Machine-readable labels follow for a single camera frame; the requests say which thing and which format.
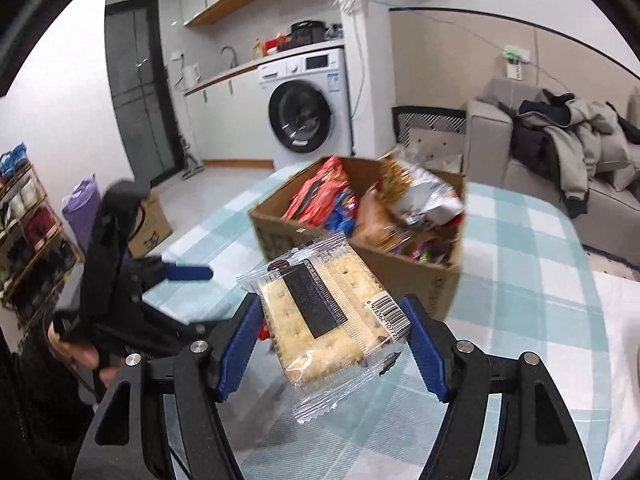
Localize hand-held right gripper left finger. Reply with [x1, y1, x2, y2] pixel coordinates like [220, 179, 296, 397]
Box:
[72, 292, 266, 480]

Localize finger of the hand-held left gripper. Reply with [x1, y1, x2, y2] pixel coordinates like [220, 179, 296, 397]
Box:
[140, 300, 223, 346]
[127, 256, 215, 293]

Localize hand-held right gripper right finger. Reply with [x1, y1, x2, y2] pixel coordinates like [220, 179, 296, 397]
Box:
[400, 294, 593, 480]

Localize clear cracker packet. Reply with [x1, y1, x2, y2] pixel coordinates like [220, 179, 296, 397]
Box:
[236, 232, 413, 423]

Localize purple candy bag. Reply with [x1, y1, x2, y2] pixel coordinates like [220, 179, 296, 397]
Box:
[400, 230, 458, 266]

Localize orange bread packet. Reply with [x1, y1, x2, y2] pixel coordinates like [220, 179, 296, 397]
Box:
[352, 187, 401, 251]

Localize long red cookie packet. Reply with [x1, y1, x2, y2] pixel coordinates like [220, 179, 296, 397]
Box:
[284, 175, 348, 228]

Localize silver orange snack bag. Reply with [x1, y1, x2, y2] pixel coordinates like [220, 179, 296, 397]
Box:
[377, 152, 466, 226]

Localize blue cookie packet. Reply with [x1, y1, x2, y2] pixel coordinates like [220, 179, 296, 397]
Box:
[327, 190, 362, 233]

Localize short red cookie packet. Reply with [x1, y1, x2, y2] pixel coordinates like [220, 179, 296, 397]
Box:
[314, 156, 352, 186]

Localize person's left forearm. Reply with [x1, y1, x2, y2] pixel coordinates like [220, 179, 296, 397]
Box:
[0, 330, 103, 480]

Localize person's left hand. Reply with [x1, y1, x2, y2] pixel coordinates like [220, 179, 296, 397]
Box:
[47, 322, 132, 392]

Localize small cardboard box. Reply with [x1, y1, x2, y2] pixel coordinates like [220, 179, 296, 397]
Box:
[127, 190, 174, 258]

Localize purple rolled mat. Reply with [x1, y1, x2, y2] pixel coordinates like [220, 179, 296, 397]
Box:
[61, 175, 103, 261]

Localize wooden shoe rack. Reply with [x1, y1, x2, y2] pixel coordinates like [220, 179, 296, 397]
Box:
[0, 142, 83, 311]

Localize checkered tablecloth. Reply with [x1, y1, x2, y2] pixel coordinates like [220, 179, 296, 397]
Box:
[165, 167, 613, 480]

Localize dark glass door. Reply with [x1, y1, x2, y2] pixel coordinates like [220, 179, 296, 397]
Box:
[104, 0, 183, 186]

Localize white washing machine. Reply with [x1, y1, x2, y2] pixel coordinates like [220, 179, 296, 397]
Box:
[257, 47, 353, 156]

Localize black patterned chair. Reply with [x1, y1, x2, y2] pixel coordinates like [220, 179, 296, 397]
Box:
[391, 105, 468, 171]

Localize grey sofa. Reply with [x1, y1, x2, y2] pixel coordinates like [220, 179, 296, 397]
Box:
[462, 77, 640, 266]

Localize pile of jackets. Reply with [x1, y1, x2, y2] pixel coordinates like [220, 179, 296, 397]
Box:
[512, 87, 640, 218]

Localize black cooking pot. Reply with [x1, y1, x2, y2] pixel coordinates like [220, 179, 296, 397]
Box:
[290, 21, 328, 49]

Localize wooden wall shelf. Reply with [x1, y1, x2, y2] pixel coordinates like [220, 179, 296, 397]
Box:
[182, 0, 266, 27]

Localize green wall plug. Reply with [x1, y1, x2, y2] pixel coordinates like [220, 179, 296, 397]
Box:
[502, 46, 532, 81]

